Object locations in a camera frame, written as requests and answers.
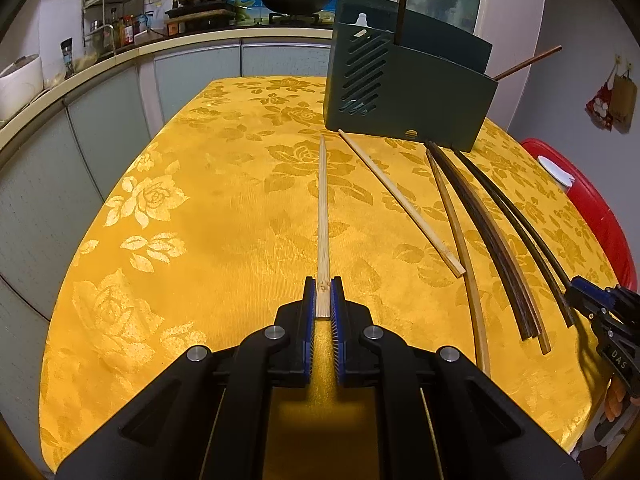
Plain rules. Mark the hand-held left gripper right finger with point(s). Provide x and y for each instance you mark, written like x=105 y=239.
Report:
x=337 y=350

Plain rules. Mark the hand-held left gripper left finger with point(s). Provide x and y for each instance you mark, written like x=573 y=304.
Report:
x=310 y=340

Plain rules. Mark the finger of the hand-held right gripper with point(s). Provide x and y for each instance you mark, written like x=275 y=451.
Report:
x=587 y=294
x=617 y=324

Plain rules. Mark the black chopstick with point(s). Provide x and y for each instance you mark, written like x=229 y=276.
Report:
x=563 y=305
x=550 y=250

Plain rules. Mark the dark brown chopstick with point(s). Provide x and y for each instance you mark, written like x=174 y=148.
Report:
x=515 y=310
x=526 y=310

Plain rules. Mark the dark chopstick pair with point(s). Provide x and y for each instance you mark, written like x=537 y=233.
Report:
x=543 y=344

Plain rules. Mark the olive brown chopstick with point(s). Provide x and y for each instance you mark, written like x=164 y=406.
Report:
x=464 y=255

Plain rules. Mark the light bamboo chopstick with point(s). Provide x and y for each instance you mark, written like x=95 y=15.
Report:
x=400 y=200
x=324 y=210

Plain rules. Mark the dark green utensil holder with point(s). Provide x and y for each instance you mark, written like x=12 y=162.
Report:
x=415 y=95

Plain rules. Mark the person's right hand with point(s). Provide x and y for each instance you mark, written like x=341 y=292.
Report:
x=622 y=412

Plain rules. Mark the red plastic stool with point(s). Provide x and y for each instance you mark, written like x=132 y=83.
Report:
x=595 y=210

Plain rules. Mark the yellow floral tablecloth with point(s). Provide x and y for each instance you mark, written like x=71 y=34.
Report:
x=200 y=260

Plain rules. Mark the red pot holder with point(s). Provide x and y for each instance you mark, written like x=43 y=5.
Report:
x=599 y=105

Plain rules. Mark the brown pot holder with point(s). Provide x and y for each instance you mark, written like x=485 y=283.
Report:
x=625 y=102

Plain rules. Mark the reddish brown chopstick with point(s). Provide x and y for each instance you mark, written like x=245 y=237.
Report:
x=530 y=62

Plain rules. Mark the grey lower kitchen cabinets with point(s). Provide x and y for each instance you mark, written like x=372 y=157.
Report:
x=100 y=125

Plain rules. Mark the beige kitchen countertop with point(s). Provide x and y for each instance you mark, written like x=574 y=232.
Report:
x=280 y=34

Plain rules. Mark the wooden board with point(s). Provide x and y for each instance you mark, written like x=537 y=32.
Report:
x=195 y=24

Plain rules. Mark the dark wooden chopstick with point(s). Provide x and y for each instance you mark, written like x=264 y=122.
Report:
x=405 y=0

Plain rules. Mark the black portable burner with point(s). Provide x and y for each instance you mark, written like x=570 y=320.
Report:
x=200 y=10

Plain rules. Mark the red label sauce bottle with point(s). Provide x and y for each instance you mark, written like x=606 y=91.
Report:
x=128 y=30

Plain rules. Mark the dark sauce bottle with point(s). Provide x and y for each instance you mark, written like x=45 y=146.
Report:
x=116 y=30

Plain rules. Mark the white rice cooker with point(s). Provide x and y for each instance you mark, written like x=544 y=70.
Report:
x=20 y=85

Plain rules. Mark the metal spice rack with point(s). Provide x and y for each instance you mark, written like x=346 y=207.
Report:
x=112 y=5

